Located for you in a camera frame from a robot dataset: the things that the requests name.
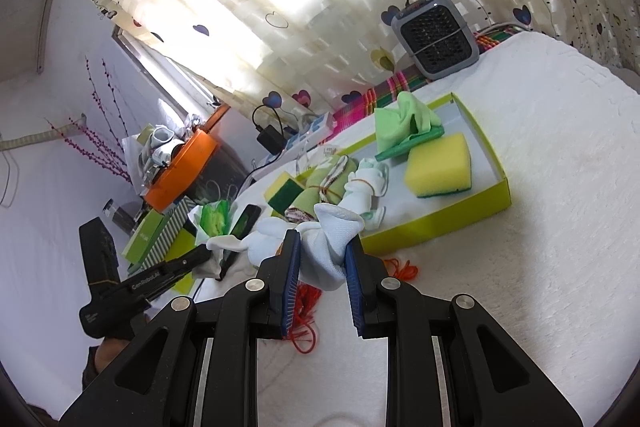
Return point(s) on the grey desktop fan heater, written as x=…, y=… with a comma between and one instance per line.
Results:
x=435, y=37

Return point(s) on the white cloth bundle rubber band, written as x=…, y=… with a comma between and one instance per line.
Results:
x=362, y=194

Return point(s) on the black phone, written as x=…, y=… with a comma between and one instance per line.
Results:
x=246, y=222

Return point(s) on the lime green small box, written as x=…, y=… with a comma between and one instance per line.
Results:
x=142, y=237

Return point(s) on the striped box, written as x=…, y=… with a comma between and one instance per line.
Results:
x=175, y=222

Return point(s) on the lime green cardboard box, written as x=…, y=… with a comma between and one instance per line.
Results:
x=450, y=217

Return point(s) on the person's left forearm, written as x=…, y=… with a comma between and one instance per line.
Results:
x=102, y=354

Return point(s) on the white cloth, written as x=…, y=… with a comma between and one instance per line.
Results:
x=325, y=247

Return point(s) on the light green cloth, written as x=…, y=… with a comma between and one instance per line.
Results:
x=400, y=122

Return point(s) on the red tassel knot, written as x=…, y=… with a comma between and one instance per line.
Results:
x=305, y=307

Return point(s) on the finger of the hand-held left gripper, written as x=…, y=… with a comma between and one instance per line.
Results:
x=227, y=264
x=190, y=259

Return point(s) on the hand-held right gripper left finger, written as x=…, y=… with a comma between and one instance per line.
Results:
x=290, y=282

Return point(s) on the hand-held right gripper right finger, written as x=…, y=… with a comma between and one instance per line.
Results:
x=352, y=287

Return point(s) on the colourful plaid cloth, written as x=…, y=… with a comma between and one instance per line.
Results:
x=385, y=89

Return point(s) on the black charger adapter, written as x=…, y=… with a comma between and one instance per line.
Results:
x=270, y=137

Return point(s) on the small yellow green sponge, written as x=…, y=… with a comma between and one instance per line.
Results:
x=437, y=167

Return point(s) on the dark green strip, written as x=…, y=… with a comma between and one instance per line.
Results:
x=415, y=142

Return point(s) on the white blanket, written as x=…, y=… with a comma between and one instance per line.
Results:
x=525, y=282

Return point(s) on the white power strip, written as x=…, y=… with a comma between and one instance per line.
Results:
x=312, y=127

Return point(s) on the green tissue packet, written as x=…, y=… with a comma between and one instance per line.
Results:
x=215, y=219

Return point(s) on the green towel roll rubber band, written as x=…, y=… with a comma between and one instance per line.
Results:
x=320, y=182

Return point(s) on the orange round tray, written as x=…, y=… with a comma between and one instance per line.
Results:
x=185, y=167

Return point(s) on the large yellow green sponge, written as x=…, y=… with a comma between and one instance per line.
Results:
x=285, y=194

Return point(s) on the pink branch decoration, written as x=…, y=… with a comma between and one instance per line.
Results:
x=107, y=157

